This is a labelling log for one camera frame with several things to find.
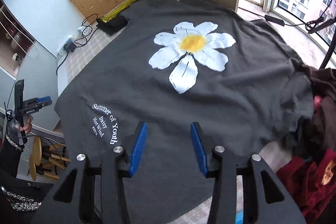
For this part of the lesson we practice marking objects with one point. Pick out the person's left forearm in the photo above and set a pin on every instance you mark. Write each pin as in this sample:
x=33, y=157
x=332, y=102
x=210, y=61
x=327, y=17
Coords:
x=10, y=155

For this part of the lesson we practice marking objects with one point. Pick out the black power adapter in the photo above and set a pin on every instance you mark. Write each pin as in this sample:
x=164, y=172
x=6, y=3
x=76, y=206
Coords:
x=71, y=47

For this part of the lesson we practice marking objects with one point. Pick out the person's left hand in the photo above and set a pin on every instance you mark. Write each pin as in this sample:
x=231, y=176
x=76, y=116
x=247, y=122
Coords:
x=27, y=129

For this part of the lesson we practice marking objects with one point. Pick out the black tripod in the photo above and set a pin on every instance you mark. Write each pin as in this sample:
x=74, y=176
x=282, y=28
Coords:
x=325, y=24

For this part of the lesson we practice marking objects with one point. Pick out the person's black knit clothing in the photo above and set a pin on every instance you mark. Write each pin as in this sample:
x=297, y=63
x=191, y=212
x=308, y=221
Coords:
x=15, y=203

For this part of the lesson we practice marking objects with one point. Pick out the wooden stool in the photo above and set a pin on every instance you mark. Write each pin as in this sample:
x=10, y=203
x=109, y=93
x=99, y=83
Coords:
x=36, y=150

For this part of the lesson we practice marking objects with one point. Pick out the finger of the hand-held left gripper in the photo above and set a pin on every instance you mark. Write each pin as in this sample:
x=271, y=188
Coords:
x=44, y=106
x=46, y=100

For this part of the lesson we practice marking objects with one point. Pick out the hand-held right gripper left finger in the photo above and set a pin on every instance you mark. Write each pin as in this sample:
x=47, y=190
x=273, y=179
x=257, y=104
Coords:
x=137, y=150

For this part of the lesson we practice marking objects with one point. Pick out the dark red garment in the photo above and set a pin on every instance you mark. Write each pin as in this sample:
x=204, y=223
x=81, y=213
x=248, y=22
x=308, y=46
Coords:
x=302, y=182

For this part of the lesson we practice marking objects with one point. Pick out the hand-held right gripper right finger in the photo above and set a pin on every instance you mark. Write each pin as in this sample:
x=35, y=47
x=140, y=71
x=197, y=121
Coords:
x=200, y=150

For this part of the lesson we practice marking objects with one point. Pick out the brown garment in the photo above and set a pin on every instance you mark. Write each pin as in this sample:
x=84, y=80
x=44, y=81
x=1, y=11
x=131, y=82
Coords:
x=325, y=82

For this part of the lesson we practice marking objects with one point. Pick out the white power strip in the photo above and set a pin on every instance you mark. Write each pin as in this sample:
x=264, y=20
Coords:
x=63, y=50

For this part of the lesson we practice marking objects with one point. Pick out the grey daisy print T-shirt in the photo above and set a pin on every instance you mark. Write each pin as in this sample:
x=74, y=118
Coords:
x=144, y=77

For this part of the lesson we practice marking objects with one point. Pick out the black folded garment yellow print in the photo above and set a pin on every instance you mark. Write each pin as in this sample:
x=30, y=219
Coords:
x=113, y=24

